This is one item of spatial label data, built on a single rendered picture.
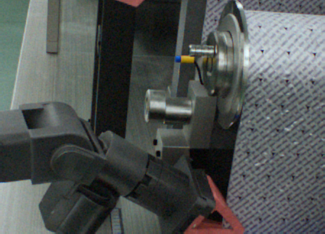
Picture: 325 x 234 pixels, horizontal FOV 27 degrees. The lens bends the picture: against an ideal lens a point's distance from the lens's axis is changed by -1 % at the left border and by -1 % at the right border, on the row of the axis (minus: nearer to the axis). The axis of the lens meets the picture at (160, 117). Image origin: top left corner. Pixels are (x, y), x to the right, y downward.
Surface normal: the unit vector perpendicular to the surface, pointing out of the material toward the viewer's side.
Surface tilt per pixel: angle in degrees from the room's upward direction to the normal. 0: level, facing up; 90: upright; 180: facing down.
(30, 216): 0
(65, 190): 61
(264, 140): 90
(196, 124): 90
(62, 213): 95
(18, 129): 6
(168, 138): 0
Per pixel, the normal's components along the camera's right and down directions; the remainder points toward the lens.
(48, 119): -0.23, -0.78
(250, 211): 0.12, 0.43
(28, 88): 0.10, -0.90
